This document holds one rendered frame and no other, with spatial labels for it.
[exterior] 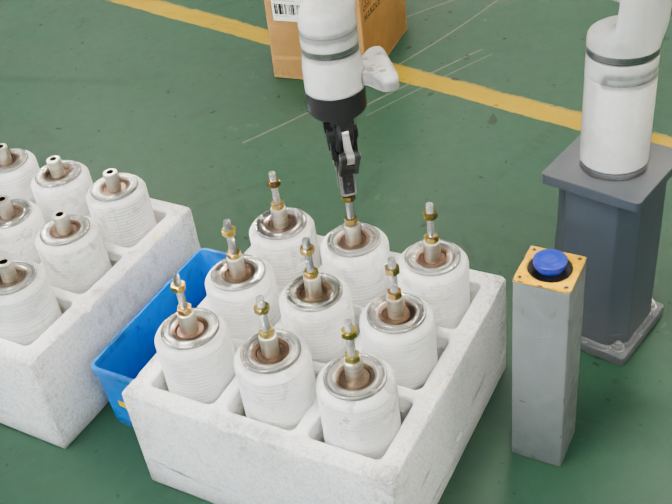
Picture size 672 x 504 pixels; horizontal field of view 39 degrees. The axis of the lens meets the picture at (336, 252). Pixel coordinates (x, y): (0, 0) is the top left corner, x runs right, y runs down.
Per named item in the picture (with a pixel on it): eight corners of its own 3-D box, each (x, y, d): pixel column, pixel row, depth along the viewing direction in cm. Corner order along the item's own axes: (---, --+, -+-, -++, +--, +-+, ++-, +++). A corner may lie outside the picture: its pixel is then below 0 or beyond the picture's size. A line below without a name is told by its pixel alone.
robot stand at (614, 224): (580, 280, 158) (589, 125, 140) (664, 312, 150) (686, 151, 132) (535, 331, 150) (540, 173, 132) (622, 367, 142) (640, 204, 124)
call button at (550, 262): (538, 257, 116) (539, 244, 115) (571, 264, 114) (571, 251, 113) (528, 277, 113) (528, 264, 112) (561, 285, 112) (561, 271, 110)
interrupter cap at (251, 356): (242, 336, 120) (241, 331, 119) (301, 329, 120) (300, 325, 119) (239, 379, 114) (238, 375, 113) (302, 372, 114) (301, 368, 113)
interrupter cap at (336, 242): (319, 255, 131) (318, 251, 131) (337, 223, 136) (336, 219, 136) (371, 262, 129) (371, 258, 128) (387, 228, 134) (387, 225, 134)
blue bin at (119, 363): (213, 300, 165) (200, 245, 157) (268, 315, 160) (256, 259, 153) (107, 422, 145) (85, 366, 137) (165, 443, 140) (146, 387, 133)
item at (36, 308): (45, 340, 151) (9, 251, 139) (92, 356, 146) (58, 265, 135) (3, 381, 144) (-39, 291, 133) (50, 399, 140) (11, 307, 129)
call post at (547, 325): (527, 416, 137) (530, 246, 118) (575, 430, 134) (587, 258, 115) (510, 452, 132) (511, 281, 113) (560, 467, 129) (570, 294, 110)
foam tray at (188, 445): (285, 308, 161) (269, 222, 150) (506, 366, 145) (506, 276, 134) (151, 480, 135) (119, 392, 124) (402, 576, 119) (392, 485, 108)
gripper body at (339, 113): (298, 71, 120) (308, 135, 126) (310, 102, 113) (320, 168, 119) (356, 59, 121) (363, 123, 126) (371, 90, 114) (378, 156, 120)
